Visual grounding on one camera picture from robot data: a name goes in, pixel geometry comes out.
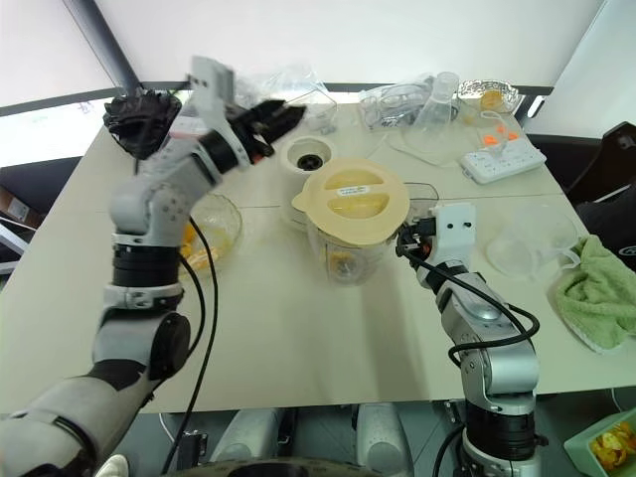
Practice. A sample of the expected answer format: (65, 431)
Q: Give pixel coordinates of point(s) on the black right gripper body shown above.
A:
(416, 243)

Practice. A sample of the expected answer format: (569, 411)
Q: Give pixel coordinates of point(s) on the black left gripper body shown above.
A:
(248, 129)

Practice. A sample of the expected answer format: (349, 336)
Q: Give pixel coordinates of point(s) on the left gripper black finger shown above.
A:
(288, 119)
(268, 111)

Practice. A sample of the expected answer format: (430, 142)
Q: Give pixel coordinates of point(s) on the clear blender jar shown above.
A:
(370, 258)

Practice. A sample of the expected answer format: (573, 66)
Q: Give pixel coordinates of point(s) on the cream blender jar lid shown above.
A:
(358, 218)

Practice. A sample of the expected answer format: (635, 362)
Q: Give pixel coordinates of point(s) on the orange segment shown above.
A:
(204, 259)
(187, 243)
(343, 261)

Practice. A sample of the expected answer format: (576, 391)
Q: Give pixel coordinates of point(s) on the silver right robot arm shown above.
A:
(497, 358)

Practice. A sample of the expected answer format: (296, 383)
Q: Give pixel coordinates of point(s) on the white blender base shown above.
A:
(308, 147)

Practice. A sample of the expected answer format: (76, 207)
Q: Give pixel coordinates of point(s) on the clear crumpled plastic bag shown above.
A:
(278, 82)

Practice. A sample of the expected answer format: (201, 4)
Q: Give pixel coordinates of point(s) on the clear square plastic container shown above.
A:
(320, 111)

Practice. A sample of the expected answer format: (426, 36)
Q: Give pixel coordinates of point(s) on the clear zip bag red stripes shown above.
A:
(189, 130)

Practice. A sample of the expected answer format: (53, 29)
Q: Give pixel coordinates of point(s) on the clear glass fruit bowl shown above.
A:
(223, 218)

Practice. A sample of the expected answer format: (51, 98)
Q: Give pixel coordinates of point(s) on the black crumpled plastic bag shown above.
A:
(141, 124)

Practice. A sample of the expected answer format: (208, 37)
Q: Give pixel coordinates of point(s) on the clear plastic cup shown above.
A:
(526, 243)

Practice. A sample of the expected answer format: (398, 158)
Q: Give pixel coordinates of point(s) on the white power strip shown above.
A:
(504, 164)

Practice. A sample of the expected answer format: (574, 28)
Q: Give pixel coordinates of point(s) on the small orange plastic piece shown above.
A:
(500, 130)
(489, 139)

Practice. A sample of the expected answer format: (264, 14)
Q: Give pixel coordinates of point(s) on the clear plastic funnel bottle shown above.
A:
(439, 104)

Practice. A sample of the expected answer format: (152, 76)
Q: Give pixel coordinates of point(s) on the orange fruit piece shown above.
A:
(492, 98)

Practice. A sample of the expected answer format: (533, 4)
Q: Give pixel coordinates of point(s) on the dark metal table leg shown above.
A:
(454, 412)
(191, 447)

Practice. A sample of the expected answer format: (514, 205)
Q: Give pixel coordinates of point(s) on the silver foil bowl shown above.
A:
(509, 94)

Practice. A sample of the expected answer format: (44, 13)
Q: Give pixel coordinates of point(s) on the green towel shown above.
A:
(601, 288)

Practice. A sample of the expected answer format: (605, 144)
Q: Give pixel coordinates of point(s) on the black fabric bag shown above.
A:
(611, 223)

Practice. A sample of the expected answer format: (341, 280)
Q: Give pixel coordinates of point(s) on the grey rounded robot leg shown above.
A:
(382, 437)
(248, 437)

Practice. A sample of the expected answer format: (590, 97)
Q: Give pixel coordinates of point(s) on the black chair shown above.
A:
(611, 159)

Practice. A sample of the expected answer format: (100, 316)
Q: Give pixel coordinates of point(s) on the brown cardboard box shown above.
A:
(12, 206)

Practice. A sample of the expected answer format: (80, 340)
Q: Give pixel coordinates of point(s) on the green plastic tray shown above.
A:
(579, 447)

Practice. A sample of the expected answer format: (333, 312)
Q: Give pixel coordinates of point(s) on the dark rounded robot torso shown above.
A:
(268, 469)

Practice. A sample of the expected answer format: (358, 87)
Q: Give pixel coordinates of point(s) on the orange peels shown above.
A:
(613, 449)

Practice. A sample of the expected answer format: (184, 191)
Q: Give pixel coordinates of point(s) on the white shoe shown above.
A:
(111, 467)

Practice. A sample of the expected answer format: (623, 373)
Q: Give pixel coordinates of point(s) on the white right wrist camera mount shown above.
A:
(454, 233)

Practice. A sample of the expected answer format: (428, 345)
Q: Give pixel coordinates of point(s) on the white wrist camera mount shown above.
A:
(211, 82)
(454, 233)

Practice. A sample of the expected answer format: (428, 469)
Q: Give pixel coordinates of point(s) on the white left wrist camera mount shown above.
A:
(211, 82)

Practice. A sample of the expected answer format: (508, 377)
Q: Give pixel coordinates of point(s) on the dark window frame post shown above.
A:
(99, 40)

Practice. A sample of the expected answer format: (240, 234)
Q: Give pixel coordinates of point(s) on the grey metal frame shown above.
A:
(10, 238)

